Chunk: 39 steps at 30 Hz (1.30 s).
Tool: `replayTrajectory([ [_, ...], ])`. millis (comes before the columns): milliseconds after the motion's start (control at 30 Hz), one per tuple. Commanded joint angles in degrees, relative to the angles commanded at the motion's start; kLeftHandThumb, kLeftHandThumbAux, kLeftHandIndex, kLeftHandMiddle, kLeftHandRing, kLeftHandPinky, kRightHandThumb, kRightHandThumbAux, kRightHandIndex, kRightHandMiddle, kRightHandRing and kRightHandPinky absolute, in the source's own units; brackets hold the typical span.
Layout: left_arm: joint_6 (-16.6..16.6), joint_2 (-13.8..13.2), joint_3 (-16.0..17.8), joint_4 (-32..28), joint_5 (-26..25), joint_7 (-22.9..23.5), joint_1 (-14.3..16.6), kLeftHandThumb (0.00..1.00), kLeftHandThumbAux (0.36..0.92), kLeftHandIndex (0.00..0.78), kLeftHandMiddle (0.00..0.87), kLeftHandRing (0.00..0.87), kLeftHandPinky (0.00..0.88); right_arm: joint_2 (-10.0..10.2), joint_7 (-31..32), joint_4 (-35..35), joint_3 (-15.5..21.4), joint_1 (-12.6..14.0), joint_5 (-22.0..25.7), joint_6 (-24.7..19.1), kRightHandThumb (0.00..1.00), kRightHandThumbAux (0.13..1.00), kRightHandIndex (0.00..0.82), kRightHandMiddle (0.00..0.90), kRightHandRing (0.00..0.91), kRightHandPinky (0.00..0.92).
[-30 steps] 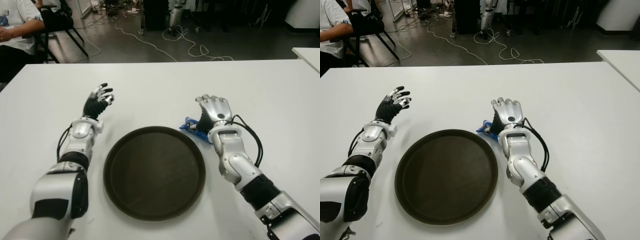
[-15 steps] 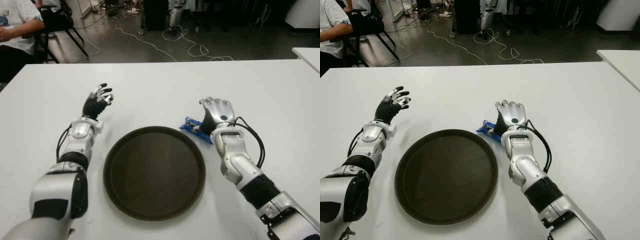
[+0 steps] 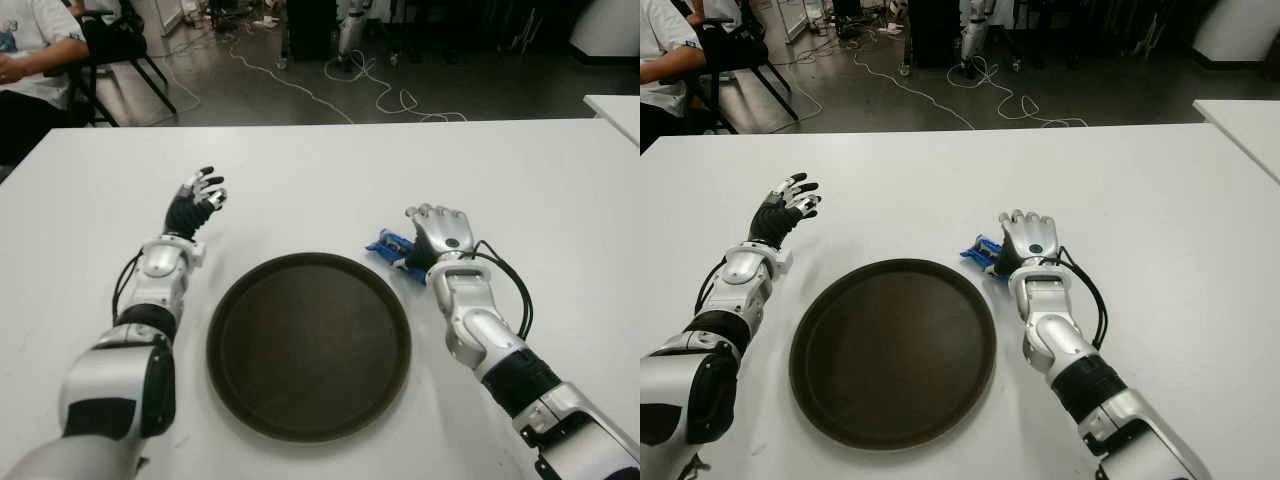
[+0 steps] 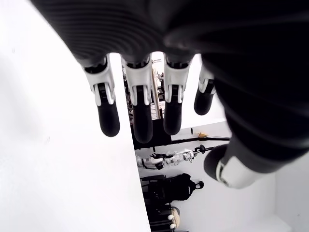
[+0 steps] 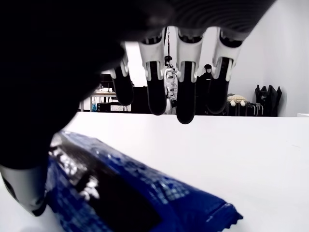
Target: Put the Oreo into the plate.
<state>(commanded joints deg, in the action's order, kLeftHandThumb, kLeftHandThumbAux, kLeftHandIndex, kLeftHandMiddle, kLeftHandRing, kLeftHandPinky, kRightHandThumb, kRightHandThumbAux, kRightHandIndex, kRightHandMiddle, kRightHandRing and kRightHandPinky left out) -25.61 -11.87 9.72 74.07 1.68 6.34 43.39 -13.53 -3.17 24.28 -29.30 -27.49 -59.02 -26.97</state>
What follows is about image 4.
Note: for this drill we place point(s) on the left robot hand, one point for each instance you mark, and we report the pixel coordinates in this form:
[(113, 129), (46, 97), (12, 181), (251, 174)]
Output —
[(217, 36)]

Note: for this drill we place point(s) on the wooden pole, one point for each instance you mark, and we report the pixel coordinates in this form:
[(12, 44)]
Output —
[(157, 104)]

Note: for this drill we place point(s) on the black horizontal bar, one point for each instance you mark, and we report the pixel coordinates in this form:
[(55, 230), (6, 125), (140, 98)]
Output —
[(188, 140)]

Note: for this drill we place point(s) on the silver robot lying down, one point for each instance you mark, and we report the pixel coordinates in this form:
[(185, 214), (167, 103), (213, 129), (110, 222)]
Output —
[(178, 157)]

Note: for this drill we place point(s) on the black backpack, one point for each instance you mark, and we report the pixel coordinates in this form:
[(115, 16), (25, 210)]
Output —
[(186, 187)]

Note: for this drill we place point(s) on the black equipment cases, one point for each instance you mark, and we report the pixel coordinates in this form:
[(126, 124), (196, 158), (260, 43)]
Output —
[(154, 193)]

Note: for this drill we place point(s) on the beige shoe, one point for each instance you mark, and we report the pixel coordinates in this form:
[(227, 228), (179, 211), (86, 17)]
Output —
[(175, 216)]

